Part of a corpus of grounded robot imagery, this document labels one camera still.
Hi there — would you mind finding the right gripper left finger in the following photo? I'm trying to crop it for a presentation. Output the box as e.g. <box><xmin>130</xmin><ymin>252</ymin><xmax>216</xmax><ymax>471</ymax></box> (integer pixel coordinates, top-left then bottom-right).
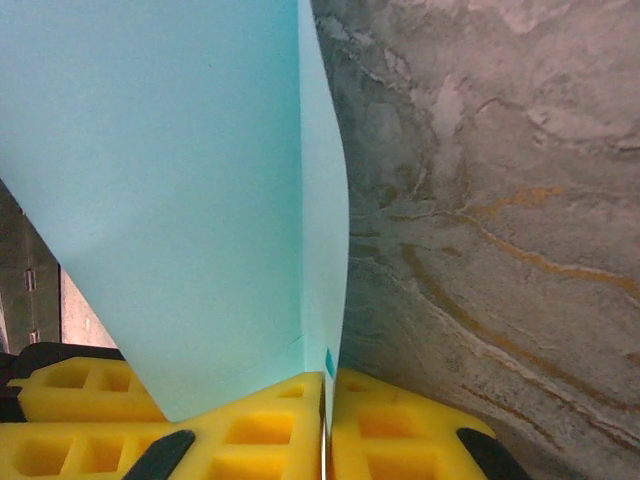
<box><xmin>128</xmin><ymin>371</ymin><xmax>328</xmax><ymax>480</ymax></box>

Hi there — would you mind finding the light blue cloth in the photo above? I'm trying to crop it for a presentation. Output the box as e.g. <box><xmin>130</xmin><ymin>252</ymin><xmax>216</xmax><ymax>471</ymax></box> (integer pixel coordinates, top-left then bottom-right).
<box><xmin>0</xmin><ymin>0</ymin><xmax>350</xmax><ymax>425</ymax></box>

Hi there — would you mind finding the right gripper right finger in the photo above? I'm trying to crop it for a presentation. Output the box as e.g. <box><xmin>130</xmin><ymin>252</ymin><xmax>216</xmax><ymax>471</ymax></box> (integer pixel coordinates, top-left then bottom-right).
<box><xmin>325</xmin><ymin>367</ymin><xmax>532</xmax><ymax>480</ymax></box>

